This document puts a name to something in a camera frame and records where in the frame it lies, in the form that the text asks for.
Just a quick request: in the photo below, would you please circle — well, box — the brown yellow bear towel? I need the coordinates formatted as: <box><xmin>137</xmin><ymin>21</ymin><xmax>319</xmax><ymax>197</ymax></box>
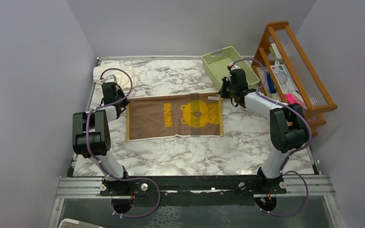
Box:
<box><xmin>126</xmin><ymin>92</ymin><xmax>224</xmax><ymax>141</ymax></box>

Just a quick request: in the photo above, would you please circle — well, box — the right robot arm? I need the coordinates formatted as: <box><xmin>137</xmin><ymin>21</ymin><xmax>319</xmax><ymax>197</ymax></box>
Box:
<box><xmin>219</xmin><ymin>68</ymin><xmax>310</xmax><ymax>193</ymax></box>

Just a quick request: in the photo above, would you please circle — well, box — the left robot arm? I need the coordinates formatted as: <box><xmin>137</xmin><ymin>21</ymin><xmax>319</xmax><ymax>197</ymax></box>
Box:
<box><xmin>72</xmin><ymin>82</ymin><xmax>130</xmax><ymax>195</ymax></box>

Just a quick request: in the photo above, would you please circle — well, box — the cream white towel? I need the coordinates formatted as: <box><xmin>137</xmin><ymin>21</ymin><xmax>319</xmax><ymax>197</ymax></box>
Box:
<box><xmin>93</xmin><ymin>61</ymin><xmax>135</xmax><ymax>91</ymax></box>

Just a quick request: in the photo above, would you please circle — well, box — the light green plastic basket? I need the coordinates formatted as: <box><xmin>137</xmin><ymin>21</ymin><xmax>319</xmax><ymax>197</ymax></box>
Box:
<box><xmin>202</xmin><ymin>46</ymin><xmax>260</xmax><ymax>90</ymax></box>

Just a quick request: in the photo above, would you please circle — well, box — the blue item on rack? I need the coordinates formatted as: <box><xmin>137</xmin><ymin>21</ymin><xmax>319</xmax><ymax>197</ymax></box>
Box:
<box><xmin>266</xmin><ymin>71</ymin><xmax>277</xmax><ymax>94</ymax></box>

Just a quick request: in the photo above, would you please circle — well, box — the orange wooden rack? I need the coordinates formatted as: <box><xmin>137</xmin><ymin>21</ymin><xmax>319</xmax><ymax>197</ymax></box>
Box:
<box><xmin>254</xmin><ymin>21</ymin><xmax>337</xmax><ymax>136</ymax></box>

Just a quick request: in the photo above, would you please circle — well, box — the white packaged item on rack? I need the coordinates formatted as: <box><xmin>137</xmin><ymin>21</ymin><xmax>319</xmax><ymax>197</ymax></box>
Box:
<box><xmin>270</xmin><ymin>61</ymin><xmax>298</xmax><ymax>94</ymax></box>

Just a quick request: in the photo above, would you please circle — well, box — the small box on rack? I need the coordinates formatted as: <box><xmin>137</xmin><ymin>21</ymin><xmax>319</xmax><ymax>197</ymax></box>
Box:
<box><xmin>269</xmin><ymin>43</ymin><xmax>283</xmax><ymax>62</ymax></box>

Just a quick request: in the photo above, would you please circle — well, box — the pink item on rack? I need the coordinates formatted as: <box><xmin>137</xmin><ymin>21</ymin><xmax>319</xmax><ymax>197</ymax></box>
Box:
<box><xmin>285</xmin><ymin>91</ymin><xmax>307</xmax><ymax>110</ymax></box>

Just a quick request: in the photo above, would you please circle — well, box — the white bin corner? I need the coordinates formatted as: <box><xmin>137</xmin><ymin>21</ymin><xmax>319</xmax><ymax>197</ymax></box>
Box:
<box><xmin>58</xmin><ymin>218</ymin><xmax>103</xmax><ymax>228</ymax></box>

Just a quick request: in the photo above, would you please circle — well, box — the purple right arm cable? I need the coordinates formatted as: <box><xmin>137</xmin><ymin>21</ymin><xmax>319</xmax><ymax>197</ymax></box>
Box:
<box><xmin>227</xmin><ymin>58</ymin><xmax>313</xmax><ymax>218</ymax></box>

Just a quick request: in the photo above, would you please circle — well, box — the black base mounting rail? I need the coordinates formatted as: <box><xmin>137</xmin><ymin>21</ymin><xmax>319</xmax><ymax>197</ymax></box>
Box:
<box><xmin>99</xmin><ymin>175</ymin><xmax>287</xmax><ymax>207</ymax></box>

